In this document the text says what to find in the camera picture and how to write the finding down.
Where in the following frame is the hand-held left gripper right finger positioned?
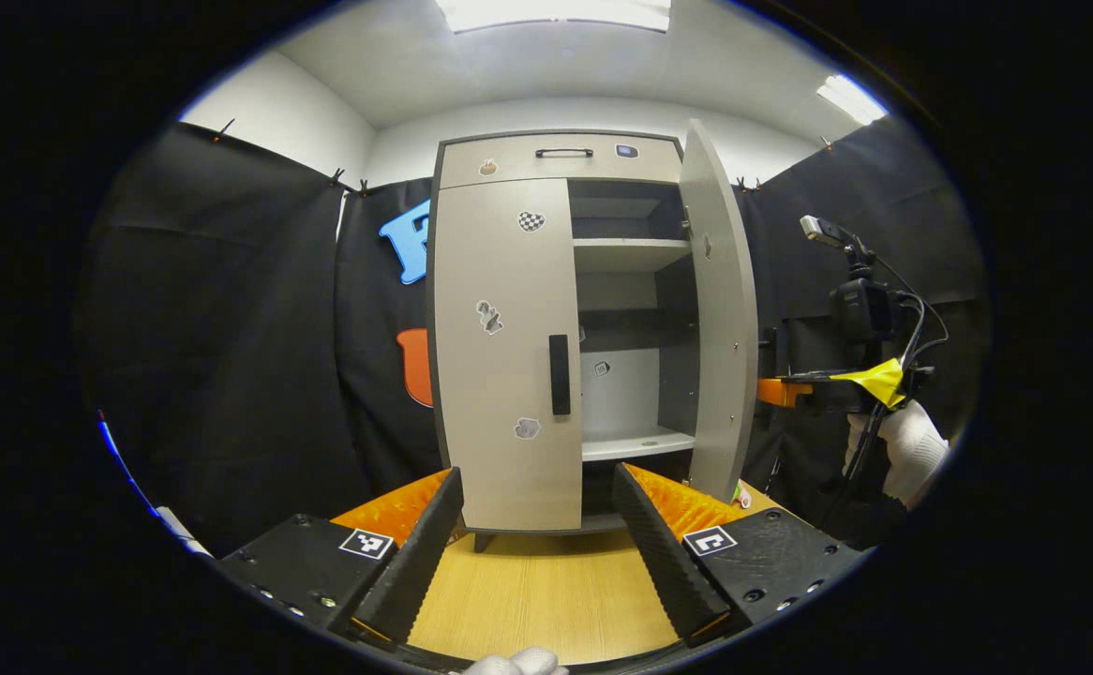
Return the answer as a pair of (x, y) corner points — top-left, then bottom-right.
(612, 462), (876, 650)

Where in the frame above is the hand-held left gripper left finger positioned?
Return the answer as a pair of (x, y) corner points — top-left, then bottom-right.
(214, 467), (466, 648)

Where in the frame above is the grey cabinet door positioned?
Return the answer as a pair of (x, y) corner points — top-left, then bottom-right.
(678, 119), (759, 505)
(432, 178), (585, 533)

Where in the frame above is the grey double-door shoe cabinet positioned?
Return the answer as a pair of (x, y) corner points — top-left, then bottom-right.
(425, 129), (702, 554)

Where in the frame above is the small ceiling light panel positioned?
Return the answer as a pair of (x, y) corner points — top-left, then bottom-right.
(816, 74), (889, 127)

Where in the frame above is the black backdrop cloth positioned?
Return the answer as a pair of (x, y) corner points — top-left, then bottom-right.
(78, 117), (988, 563)

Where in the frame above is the large ceiling light panel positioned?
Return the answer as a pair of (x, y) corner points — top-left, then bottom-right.
(434, 0), (672, 35)

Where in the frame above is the black cable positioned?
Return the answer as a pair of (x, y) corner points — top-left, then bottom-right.
(870, 255), (951, 376)

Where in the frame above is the grey cabinet drawer black handle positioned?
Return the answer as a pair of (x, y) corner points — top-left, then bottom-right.
(439, 134), (683, 190)

